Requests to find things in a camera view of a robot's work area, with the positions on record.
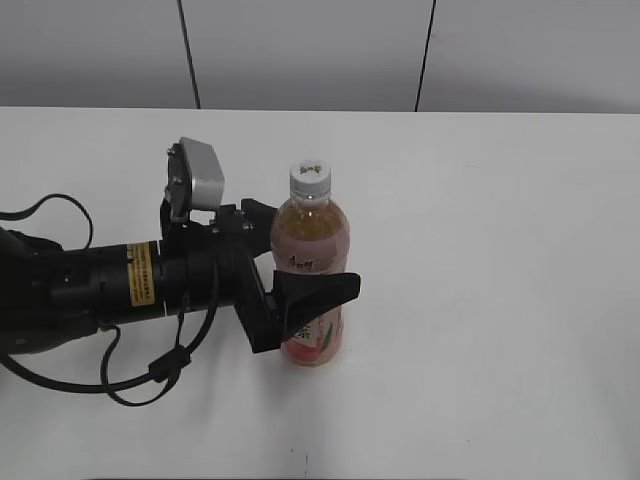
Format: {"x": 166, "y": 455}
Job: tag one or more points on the white bottle cap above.
{"x": 310, "y": 178}

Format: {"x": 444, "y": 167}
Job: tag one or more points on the peach oolong tea bottle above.
{"x": 311, "y": 236}

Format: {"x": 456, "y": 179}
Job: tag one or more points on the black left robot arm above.
{"x": 50, "y": 296}

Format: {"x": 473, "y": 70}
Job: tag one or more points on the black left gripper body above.
{"x": 205, "y": 267}

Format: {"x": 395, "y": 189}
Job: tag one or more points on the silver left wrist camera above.
{"x": 195, "y": 180}

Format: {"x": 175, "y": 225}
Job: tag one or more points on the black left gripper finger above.
{"x": 257, "y": 225}
{"x": 300, "y": 299}

